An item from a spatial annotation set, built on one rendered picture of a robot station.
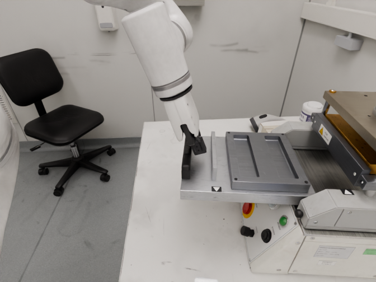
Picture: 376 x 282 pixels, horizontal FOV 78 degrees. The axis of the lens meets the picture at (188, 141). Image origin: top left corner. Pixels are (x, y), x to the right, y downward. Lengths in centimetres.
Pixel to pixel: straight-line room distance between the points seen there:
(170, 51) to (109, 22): 142
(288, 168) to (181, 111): 30
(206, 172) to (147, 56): 29
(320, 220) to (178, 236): 37
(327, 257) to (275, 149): 27
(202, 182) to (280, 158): 21
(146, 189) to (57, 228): 110
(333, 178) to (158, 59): 52
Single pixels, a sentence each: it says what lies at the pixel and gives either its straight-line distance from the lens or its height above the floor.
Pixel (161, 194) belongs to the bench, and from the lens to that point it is 81.
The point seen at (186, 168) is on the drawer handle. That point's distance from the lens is 52.
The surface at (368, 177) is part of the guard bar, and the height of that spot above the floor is 104.
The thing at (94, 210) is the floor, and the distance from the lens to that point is 185.
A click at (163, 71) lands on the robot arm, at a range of 45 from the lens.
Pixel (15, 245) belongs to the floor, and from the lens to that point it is 190.
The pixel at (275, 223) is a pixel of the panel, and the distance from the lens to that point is 63.
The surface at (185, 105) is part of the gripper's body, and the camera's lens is 47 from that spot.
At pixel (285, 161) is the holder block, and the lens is 63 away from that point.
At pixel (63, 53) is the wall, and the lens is 211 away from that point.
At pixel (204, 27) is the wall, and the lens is 194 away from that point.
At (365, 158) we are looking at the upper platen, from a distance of 58.
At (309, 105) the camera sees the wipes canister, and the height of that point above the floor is 90.
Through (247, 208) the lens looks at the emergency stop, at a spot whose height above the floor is 80.
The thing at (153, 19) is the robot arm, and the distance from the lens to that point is 44.
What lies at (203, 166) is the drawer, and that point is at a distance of 58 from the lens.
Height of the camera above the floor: 135
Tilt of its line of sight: 35 degrees down
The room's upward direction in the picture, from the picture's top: straight up
